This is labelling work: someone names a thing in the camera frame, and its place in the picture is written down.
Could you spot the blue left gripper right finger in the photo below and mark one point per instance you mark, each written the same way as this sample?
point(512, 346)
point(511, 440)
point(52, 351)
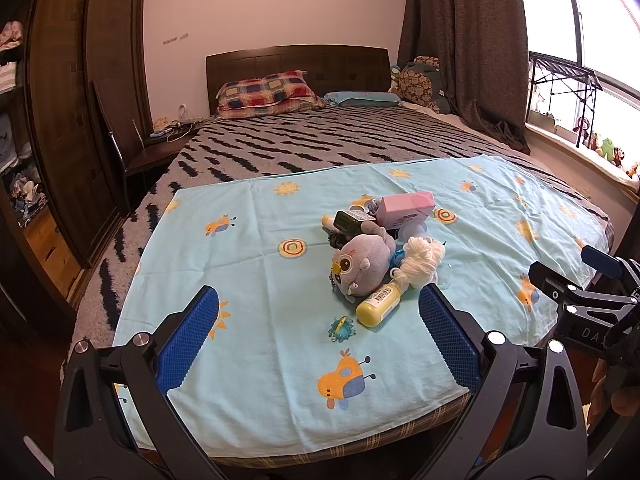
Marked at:
point(456, 334)

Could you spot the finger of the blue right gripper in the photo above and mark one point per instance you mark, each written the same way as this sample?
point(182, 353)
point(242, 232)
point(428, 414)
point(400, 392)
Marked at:
point(601, 262)

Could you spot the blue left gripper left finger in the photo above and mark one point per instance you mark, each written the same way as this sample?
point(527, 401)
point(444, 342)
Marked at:
point(179, 350)

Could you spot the clear plastic small box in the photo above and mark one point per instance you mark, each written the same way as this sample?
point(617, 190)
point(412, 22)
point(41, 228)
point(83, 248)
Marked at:
point(444, 275)

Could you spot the white yarn ball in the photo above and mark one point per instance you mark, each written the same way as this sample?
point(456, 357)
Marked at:
point(420, 264)

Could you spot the yellow bottle white cap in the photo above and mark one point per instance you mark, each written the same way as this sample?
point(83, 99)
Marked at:
point(372, 311)

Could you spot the blue snack packet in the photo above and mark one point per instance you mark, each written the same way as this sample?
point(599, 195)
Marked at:
point(396, 260)

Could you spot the white plastic cup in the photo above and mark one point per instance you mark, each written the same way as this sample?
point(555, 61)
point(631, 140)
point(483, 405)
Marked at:
point(412, 229)

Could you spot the grey plush toy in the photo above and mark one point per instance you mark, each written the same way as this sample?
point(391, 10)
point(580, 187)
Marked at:
point(361, 265)

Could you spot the green toy figure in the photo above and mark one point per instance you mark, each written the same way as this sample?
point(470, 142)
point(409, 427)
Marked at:
point(607, 149)

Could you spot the pink cardboard box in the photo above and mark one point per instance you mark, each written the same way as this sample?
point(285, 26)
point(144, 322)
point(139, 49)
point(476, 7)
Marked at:
point(394, 211)

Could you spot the light blue cartoon sheet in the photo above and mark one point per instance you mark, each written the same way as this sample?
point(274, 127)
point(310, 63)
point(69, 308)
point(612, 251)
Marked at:
point(318, 340)

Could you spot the dark green black box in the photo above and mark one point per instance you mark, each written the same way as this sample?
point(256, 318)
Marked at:
point(349, 222)

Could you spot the dark bedside table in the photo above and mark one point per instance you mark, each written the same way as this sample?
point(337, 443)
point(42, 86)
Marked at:
point(134, 157)

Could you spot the black metal window rack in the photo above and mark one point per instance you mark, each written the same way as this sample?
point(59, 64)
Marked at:
point(562, 98)

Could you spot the brown patterned cushion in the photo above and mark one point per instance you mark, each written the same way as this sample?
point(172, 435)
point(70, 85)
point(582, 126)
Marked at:
point(420, 83)

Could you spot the dark wooden wardrobe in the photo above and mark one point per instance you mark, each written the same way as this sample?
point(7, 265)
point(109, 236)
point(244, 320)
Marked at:
point(81, 73)

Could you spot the plaid red blue pillow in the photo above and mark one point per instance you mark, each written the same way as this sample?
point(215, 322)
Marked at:
point(268, 95)

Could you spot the teal flat pillow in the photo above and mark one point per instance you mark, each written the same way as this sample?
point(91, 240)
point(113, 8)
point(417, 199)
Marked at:
point(361, 99)

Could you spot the dark brown curtain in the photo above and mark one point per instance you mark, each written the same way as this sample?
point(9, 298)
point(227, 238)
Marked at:
point(482, 50)

